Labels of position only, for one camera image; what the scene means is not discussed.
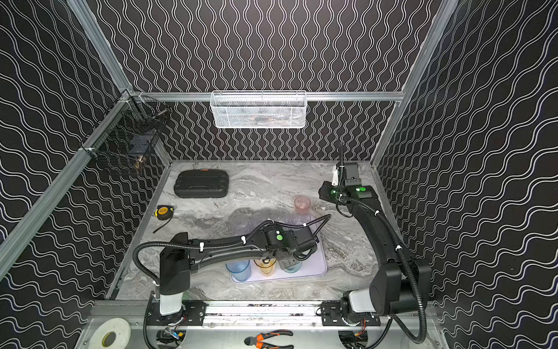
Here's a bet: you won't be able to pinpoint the lavender plastic tray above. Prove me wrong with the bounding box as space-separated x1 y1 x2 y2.
229 210 327 282

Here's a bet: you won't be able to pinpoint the teal textured plastic cup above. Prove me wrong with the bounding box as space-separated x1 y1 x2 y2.
280 260 302 273

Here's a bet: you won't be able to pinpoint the small pink plastic cup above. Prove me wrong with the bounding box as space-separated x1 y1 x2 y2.
294 196 312 215

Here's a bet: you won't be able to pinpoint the tall yellow plastic cup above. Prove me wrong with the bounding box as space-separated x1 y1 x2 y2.
254 258 277 277

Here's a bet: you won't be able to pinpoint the clear faceted glass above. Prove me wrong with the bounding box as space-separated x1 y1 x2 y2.
231 216 251 235

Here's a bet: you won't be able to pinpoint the tall blue plastic cup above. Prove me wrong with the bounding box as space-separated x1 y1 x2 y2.
225 260 251 282

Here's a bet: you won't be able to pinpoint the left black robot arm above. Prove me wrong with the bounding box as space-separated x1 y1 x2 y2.
132 214 331 317

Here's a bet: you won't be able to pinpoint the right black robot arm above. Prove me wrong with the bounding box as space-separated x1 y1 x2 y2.
318 143 432 348

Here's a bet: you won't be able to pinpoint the orange black pliers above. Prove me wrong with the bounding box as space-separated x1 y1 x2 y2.
243 329 295 349

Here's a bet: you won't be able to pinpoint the black plastic tool case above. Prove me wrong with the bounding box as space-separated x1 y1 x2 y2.
174 169 230 199

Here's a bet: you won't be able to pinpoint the yellow black tape measure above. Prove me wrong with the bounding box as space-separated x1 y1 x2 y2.
153 205 174 234

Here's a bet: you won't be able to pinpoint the white tape roll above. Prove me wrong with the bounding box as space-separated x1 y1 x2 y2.
88 318 132 349

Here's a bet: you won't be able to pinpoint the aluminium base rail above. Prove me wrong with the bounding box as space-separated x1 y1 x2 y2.
89 299 439 330

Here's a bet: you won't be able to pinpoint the white wire mesh basket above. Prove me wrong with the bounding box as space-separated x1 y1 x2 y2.
210 90 308 129

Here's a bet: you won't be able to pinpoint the black wire basket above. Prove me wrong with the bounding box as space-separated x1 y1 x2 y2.
84 90 171 175

